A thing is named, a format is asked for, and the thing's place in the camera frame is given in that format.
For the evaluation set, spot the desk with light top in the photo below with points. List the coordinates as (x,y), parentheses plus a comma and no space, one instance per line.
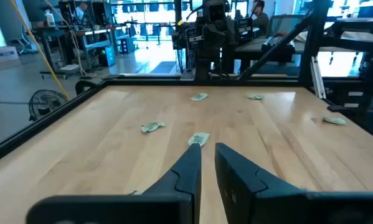
(96,32)

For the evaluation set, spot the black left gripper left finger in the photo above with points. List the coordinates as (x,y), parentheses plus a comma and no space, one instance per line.
(186,174)

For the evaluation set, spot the small yellow tag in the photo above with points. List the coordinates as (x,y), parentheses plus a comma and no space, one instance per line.
(180,22)

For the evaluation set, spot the black desk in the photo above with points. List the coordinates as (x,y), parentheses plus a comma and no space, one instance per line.
(53,31)

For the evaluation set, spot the black frame bracket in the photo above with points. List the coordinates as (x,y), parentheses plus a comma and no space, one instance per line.
(338,108)
(85,86)

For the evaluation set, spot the dark desk with monitor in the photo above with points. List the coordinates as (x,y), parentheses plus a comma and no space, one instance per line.
(267,46)

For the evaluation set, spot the office chair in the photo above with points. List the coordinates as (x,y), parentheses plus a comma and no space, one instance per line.
(25,40)

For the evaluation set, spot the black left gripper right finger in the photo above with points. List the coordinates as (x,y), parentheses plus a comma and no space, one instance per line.
(236,180)

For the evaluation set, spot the person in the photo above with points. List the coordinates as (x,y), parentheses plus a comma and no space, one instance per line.
(80,12)
(261,18)

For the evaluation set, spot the black aluminium table frame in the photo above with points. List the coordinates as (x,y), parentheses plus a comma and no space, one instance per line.
(49,121)

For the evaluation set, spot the cardboard box blue label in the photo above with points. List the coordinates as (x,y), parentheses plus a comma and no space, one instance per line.
(2,57)

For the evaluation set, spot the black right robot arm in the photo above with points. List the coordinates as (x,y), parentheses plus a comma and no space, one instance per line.
(202,65)

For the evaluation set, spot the computer tower blue light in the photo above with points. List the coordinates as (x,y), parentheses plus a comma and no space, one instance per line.
(107,56)

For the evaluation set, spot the silver aluminium extrusion bar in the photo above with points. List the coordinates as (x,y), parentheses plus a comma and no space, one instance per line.
(317,77)

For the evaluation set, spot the white plastic bottle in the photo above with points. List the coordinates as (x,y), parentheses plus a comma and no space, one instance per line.
(50,18)

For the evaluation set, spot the black floor fan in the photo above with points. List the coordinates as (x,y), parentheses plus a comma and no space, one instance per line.
(46,104)

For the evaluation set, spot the banknote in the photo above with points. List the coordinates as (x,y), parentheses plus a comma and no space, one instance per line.
(199,96)

